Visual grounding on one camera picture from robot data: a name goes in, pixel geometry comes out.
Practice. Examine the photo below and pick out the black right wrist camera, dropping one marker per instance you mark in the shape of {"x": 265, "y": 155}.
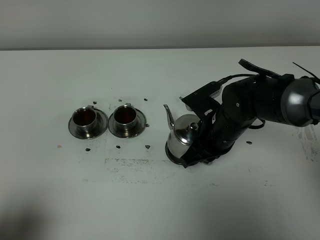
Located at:
{"x": 204, "y": 97}

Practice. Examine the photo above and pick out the left stainless steel saucer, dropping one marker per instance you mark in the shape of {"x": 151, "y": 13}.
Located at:
{"x": 101, "y": 127}

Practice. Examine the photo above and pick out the right stainless steel teacup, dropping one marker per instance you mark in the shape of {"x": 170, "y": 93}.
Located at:
{"x": 125, "y": 118}

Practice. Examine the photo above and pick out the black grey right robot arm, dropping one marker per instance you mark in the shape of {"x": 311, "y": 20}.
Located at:
{"x": 285, "y": 100}

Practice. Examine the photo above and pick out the left stainless steel teacup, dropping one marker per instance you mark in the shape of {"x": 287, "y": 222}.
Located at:
{"x": 84, "y": 119}

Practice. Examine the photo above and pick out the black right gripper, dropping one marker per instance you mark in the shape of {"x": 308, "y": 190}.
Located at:
{"x": 217, "y": 139}

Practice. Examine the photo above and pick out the stainless steel teacup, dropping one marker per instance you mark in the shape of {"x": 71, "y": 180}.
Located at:
{"x": 84, "y": 119}
{"x": 125, "y": 118}

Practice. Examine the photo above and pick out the stainless steel teapot saucer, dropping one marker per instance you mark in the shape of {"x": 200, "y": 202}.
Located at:
{"x": 176, "y": 160}

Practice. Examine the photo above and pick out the right stainless steel saucer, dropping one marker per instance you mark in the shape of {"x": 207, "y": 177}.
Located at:
{"x": 138, "y": 129}

